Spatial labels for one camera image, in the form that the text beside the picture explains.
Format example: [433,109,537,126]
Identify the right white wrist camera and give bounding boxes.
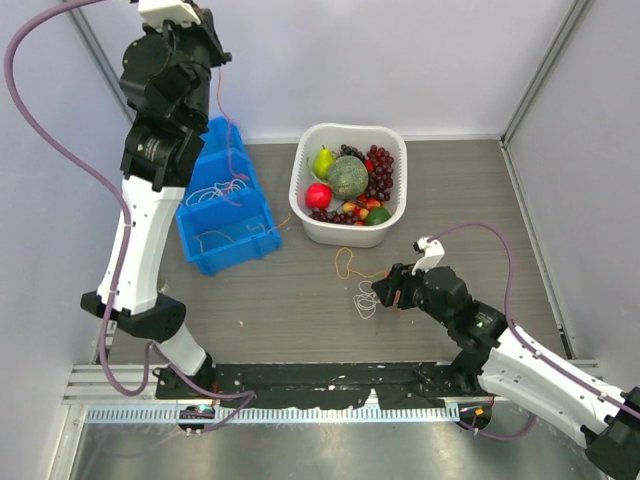
[412,237,445,275]

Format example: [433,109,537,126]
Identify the green lime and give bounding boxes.
[365,207,391,226]

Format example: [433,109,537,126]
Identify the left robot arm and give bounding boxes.
[81,1,231,399]

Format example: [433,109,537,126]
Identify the blue plastic compartment bin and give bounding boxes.
[176,116,282,276]

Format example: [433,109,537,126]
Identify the small dark grape bunch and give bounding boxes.
[310,209,364,226]

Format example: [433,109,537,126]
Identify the dark red grape bunch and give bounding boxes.
[364,145,395,202]

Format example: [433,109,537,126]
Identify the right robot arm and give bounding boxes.
[372,264,639,479]

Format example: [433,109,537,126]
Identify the green pear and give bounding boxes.
[312,146,335,181]

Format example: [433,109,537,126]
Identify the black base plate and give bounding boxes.
[155,360,506,412]

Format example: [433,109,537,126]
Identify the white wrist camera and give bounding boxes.
[130,0,202,29]
[412,237,445,275]

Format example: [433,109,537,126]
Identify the red yellow cherries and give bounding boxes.
[341,196,384,225]

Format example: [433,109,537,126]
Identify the green netted melon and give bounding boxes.
[327,156,368,199]

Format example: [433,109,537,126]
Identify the red apple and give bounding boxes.
[305,182,333,209]

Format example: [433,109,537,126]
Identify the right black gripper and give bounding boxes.
[371,258,453,327]

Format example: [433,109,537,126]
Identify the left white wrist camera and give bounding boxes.
[130,0,202,29]

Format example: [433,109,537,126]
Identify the white slotted cable duct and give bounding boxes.
[85,404,459,425]

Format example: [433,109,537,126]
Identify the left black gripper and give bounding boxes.
[143,0,233,129]

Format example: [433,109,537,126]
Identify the white plastic fruit basket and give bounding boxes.
[288,123,408,248]

